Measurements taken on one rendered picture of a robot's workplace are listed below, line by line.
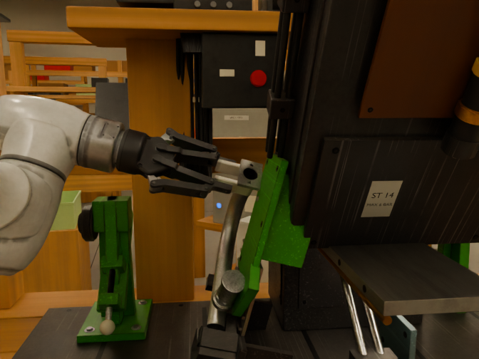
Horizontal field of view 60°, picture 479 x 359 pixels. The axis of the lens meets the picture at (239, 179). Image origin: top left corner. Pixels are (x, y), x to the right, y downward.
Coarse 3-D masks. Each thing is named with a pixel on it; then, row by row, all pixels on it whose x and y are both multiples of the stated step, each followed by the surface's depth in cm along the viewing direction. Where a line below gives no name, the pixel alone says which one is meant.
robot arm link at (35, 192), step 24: (0, 168) 57; (24, 168) 61; (0, 192) 54; (24, 192) 57; (48, 192) 62; (0, 216) 55; (24, 216) 57; (48, 216) 63; (0, 240) 57; (24, 240) 59; (0, 264) 57; (24, 264) 60
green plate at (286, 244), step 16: (272, 160) 67; (272, 176) 64; (288, 176) 63; (272, 192) 62; (288, 192) 63; (256, 208) 71; (272, 208) 62; (288, 208) 64; (256, 224) 68; (272, 224) 64; (288, 224) 64; (256, 240) 65; (272, 240) 64; (288, 240) 65; (304, 240) 65; (240, 256) 74; (256, 256) 63; (272, 256) 65; (288, 256) 65; (304, 256) 65
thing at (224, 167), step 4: (220, 160) 73; (224, 160) 74; (220, 164) 74; (224, 164) 73; (228, 164) 74; (232, 164) 74; (236, 164) 74; (216, 168) 75; (220, 168) 75; (224, 168) 74; (228, 168) 74; (232, 168) 74; (236, 168) 74; (224, 172) 76; (228, 172) 75; (232, 172) 75; (236, 172) 75
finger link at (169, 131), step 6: (168, 132) 74; (174, 132) 75; (174, 138) 75; (180, 138) 74; (186, 138) 75; (192, 138) 75; (174, 144) 76; (180, 144) 75; (186, 144) 75; (192, 144) 75; (198, 144) 75; (204, 144) 75; (210, 144) 75; (198, 150) 76; (204, 150) 77; (210, 150) 75; (216, 150) 75
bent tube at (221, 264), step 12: (240, 168) 72; (252, 168) 73; (240, 180) 71; (252, 180) 72; (240, 204) 78; (228, 216) 80; (240, 216) 80; (228, 228) 79; (228, 240) 79; (228, 252) 77; (216, 264) 76; (228, 264) 76; (216, 276) 74; (216, 288) 72; (216, 312) 69; (216, 324) 71
